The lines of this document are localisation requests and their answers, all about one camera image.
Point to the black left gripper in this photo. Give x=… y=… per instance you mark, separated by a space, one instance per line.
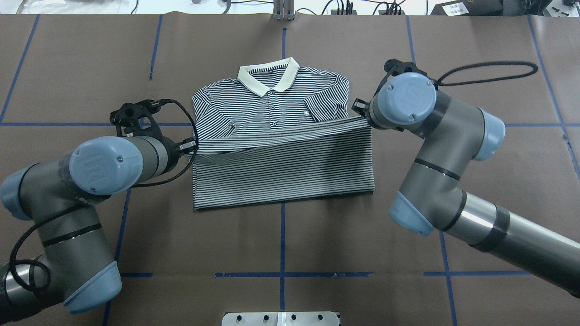
x=172 y=150

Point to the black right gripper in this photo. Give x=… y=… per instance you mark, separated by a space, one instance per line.
x=361 y=107

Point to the navy white striped polo shirt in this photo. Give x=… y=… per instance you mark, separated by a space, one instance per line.
x=279 y=131

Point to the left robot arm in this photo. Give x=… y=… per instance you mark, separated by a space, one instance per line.
x=64 y=258

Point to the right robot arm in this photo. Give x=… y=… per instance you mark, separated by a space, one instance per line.
x=431 y=196

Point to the black labelled box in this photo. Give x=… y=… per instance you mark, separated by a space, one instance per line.
x=453 y=8

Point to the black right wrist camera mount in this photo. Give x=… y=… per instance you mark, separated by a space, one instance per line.
x=394 y=67

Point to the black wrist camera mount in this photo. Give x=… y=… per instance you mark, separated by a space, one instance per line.
x=136 y=119
x=394 y=67

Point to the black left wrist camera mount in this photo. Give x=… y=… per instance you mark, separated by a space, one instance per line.
x=136 y=119

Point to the aluminium frame post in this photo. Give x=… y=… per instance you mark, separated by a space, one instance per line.
x=283 y=10

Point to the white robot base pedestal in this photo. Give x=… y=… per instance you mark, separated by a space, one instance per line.
x=312 y=318

